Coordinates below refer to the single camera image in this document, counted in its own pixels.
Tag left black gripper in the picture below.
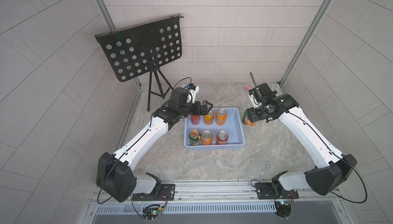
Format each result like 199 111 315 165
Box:
176 100 212 117

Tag orange Fanta can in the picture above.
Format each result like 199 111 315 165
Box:
243 117 255 127

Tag orange soda can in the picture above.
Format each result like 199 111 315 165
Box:
204 110 215 125
216 108 227 126

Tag green Sprite can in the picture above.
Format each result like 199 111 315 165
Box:
242 111 249 125

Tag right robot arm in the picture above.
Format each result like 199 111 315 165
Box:
246 90 357 196

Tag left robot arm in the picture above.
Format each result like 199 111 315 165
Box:
96 101 213 202

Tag lavender perforated plastic basket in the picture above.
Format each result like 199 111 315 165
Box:
184 107 246 151

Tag red cola can back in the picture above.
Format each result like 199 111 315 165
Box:
190 115 201 125

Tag pink marker pen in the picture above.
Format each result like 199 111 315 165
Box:
244 85 253 90

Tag orange can front row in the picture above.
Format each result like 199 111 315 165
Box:
201 130 213 146

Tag green and red can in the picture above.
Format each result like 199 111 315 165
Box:
188 129 201 146

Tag red can front row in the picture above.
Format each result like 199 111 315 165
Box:
216 131 229 145

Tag black perforated music stand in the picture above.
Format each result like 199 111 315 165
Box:
95 14 183 98

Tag right round circuit board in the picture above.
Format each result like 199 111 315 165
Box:
274 201 292 220

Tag round circuit board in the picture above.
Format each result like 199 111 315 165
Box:
142 204 163 222
274 201 292 220

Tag left round circuit board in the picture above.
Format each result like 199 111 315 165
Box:
142 204 163 222

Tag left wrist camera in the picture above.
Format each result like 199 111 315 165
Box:
169 83 199 106

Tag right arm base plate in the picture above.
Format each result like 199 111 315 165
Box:
252 182 299 201

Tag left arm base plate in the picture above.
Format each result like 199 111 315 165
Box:
132 184 176 201

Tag aluminium front rail frame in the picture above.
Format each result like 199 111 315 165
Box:
75 179 354 224

